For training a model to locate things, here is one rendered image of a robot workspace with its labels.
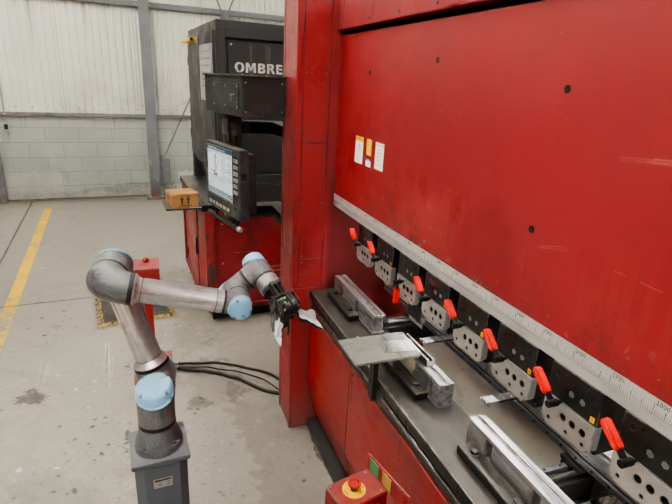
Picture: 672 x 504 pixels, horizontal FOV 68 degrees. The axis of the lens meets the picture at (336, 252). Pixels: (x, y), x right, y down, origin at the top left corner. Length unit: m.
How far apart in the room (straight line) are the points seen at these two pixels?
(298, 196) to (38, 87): 6.49
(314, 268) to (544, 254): 1.57
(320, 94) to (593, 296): 1.66
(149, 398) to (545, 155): 1.32
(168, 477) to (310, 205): 1.38
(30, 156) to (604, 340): 8.20
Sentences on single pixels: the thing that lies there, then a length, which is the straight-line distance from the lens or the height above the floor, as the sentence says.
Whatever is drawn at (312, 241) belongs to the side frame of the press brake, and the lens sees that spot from 2.59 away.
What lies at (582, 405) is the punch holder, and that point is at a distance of 1.29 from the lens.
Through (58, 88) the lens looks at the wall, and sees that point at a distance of 8.54.
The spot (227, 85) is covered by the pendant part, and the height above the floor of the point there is 1.89.
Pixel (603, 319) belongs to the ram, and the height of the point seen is 1.50.
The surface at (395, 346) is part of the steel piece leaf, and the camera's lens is 1.93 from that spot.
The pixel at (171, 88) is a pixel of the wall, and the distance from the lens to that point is 8.57.
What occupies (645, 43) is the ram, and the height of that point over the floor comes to 2.04.
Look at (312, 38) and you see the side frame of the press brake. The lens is 2.46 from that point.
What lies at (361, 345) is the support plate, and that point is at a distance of 1.92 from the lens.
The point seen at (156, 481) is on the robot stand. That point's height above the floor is 0.70.
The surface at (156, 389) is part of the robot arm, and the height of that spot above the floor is 1.00.
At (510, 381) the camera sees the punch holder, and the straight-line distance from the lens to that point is 1.46.
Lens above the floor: 1.94
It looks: 19 degrees down
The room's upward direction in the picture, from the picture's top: 3 degrees clockwise
